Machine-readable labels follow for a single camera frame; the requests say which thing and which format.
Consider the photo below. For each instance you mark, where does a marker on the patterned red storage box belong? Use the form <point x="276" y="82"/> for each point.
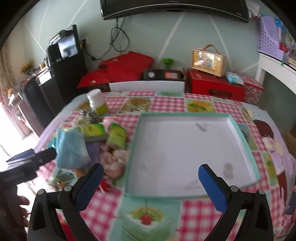
<point x="253" y="89"/>

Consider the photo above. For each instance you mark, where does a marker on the leopard print scrunchie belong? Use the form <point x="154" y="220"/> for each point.
<point x="90" y="115"/>

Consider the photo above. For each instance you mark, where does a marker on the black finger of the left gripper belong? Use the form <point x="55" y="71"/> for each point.
<point x="44" y="156"/>

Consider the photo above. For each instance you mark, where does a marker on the red gift box with handle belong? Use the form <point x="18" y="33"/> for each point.
<point x="206" y="84"/>

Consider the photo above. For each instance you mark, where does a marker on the purple plastic basket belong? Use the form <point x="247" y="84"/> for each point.
<point x="268" y="37"/>

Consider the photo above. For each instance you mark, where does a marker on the wall mounted television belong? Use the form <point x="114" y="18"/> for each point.
<point x="234" y="10"/>

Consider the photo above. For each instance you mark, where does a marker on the red flat gift bags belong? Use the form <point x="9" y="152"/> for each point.
<point x="126" y="67"/>

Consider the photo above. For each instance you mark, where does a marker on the blue face mask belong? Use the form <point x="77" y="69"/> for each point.
<point x="71" y="149"/>

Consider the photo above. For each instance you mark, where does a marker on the red white scrunchie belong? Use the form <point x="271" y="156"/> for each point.
<point x="105" y="186"/>

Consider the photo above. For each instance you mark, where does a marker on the white pill bottle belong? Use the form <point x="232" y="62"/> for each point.
<point x="97" y="102"/>

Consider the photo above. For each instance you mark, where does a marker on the blue wet wipes pack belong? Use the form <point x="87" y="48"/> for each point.
<point x="234" y="78"/>

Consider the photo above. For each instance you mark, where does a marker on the purple cloth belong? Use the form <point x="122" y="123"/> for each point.
<point x="93" y="149"/>

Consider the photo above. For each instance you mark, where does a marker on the black box with labels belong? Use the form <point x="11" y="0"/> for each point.
<point x="163" y="74"/>

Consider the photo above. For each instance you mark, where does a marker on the white tray with teal rim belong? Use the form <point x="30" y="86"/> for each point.
<point x="167" y="150"/>

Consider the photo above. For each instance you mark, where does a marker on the white shelf unit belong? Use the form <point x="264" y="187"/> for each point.
<point x="285" y="74"/>

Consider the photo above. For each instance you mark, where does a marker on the white chair back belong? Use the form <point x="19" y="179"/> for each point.
<point x="155" y="85"/>

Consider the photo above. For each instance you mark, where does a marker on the yellow flower bouquet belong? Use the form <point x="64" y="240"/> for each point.
<point x="27" y="68"/>

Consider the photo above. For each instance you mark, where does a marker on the pink floral cloth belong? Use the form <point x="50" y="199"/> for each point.
<point x="113" y="161"/>

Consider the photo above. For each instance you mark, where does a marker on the green tissue pack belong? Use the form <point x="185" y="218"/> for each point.
<point x="117" y="137"/>
<point x="94" y="132"/>

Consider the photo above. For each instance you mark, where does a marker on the yellow gift case with handle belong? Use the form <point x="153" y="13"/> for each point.
<point x="209" y="60"/>

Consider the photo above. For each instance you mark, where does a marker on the green dumbbell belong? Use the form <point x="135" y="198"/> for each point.
<point x="167" y="62"/>

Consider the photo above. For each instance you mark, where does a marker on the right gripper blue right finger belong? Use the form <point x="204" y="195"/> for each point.
<point x="226" y="199"/>

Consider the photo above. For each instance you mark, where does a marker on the checkered picture tablecloth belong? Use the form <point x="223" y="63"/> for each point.
<point x="112" y="215"/>

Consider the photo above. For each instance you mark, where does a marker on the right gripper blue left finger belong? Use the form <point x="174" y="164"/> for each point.
<point x="77" y="198"/>

